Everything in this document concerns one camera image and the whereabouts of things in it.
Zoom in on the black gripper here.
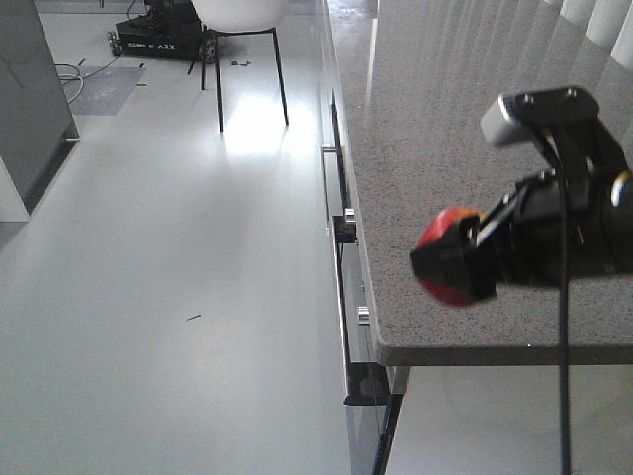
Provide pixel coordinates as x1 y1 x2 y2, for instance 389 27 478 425
409 118 633 303

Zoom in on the red yellow apple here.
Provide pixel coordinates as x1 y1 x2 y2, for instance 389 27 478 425
415 206 487 308

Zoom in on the black wheeled robot base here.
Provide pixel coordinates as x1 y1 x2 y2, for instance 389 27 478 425
107 1 217 63

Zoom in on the grey stone counter with drawers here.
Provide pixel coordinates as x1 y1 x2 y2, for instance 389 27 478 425
329 1 632 474

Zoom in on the white chair with black legs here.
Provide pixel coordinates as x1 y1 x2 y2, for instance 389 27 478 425
192 0 289 132

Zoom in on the grey floor mat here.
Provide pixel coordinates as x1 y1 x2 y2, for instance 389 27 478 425
64 65 144 116

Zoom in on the grey cabinet at left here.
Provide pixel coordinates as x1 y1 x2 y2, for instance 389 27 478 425
1 1 79 223

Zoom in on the black camera cable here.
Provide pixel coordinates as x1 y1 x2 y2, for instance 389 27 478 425
538 123 574 475

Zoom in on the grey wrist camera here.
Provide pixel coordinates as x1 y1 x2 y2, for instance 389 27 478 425
480 85 599 147

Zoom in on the white floor cable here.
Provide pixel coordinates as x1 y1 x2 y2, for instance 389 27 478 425
54 56 120 105

